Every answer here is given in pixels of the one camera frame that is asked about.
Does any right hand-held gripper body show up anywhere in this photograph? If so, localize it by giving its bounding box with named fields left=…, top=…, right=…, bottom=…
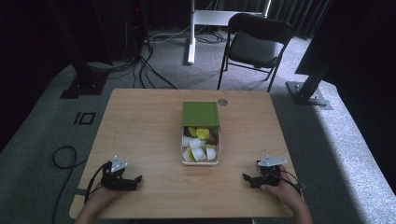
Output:
left=250, top=154, right=289, bottom=189

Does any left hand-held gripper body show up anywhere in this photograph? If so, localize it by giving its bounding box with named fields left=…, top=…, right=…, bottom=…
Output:
left=100, top=155, right=138, bottom=191

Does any white drawer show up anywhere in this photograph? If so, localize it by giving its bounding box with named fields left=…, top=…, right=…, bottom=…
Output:
left=180, top=125, right=221, bottom=166

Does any green drawer case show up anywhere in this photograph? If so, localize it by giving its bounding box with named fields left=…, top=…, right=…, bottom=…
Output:
left=181, top=101, right=221, bottom=129

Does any person's left hand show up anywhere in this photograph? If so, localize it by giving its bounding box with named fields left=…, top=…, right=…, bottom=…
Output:
left=85, top=184, right=123, bottom=213

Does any person's right hand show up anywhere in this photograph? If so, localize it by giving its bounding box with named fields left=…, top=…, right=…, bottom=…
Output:
left=260, top=164, right=303, bottom=213

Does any pile of coffee capsules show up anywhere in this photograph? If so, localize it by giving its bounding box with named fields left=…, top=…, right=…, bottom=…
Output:
left=182, top=126, right=219, bottom=163

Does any black metal stand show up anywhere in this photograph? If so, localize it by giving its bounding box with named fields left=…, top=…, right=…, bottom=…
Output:
left=285, top=0, right=334, bottom=111
left=46, top=0, right=110, bottom=100

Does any black folding chair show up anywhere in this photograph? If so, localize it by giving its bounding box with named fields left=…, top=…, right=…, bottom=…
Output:
left=216, top=12, right=294, bottom=93

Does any dark curtain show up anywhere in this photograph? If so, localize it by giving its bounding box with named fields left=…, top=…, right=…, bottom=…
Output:
left=267, top=0, right=332, bottom=41

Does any left hand-held gripper cable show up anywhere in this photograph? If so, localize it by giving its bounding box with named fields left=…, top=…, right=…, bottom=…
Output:
left=84, top=161, right=112, bottom=205

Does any hand-held gripper cable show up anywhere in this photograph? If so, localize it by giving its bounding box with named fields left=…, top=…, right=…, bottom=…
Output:
left=84, top=161, right=112, bottom=205
left=270, top=169, right=304, bottom=197

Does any right hand-held gripper cable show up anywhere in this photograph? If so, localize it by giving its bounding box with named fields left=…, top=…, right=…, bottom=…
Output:
left=270, top=169, right=304, bottom=197

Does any black looped floor cable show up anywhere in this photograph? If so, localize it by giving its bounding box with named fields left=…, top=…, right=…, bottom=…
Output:
left=51, top=146, right=90, bottom=224

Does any bundle of black floor cables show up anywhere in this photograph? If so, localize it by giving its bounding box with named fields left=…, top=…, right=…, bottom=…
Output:
left=87, top=31, right=179, bottom=91

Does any white floor cable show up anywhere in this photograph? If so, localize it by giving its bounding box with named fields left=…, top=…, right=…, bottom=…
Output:
left=148, top=24, right=195, bottom=45

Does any white desk frame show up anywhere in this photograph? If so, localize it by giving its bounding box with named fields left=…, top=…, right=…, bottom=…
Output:
left=186, top=0, right=273, bottom=66

